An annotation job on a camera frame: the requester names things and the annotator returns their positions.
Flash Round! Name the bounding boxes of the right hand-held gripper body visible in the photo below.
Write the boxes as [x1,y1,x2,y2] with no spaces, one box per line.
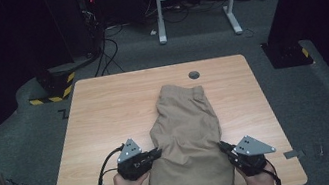
[227,130,280,180]

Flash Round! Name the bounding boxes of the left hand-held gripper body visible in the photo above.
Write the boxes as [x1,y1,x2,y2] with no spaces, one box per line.
[112,135,152,184]

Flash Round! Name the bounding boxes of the khaki shorts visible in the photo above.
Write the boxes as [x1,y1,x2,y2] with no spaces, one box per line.
[123,75,239,185]

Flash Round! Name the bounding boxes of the grey tape strip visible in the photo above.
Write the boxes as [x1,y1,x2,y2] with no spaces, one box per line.
[282,147,306,161]

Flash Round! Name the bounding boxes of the black yellow striped stand base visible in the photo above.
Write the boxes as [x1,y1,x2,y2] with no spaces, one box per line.
[23,61,81,108]

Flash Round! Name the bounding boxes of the dark equipment rack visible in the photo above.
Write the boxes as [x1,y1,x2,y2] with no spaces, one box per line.
[42,0,109,65]

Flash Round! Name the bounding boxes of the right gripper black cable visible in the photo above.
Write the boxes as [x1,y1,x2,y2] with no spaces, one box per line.
[260,163,283,185]

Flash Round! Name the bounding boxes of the grey table cable grommet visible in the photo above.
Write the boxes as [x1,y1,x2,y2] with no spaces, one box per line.
[187,69,202,81]

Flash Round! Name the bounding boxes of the black floor cables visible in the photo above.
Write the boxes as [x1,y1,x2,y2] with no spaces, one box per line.
[86,22,132,79]

